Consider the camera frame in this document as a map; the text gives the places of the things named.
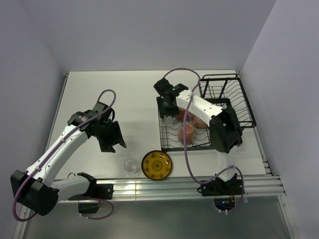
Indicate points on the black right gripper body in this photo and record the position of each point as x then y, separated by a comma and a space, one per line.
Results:
164, 109

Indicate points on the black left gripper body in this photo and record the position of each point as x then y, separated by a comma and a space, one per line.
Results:
107, 136

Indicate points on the clear shot glass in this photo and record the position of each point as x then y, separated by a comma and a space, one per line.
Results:
132, 166
167, 120

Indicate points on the pink mug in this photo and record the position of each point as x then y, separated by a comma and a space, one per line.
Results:
186, 134
181, 114

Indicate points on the red floral patterned bowl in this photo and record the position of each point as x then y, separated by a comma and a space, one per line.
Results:
197, 122

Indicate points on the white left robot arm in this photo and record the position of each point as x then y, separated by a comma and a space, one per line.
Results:
35, 187

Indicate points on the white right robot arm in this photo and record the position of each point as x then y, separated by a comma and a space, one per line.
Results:
225, 132

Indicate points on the clear shot glass front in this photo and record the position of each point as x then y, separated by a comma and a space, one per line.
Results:
132, 166

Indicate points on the yellow patterned plate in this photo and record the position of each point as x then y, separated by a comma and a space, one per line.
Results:
156, 165

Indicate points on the aluminium rail frame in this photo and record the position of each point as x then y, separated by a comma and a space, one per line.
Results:
172, 209

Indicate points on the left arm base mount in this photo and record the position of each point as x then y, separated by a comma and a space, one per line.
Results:
90, 205

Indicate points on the black wire dish rack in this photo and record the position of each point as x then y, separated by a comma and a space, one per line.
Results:
222, 104

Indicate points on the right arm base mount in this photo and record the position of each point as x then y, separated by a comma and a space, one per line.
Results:
218, 187

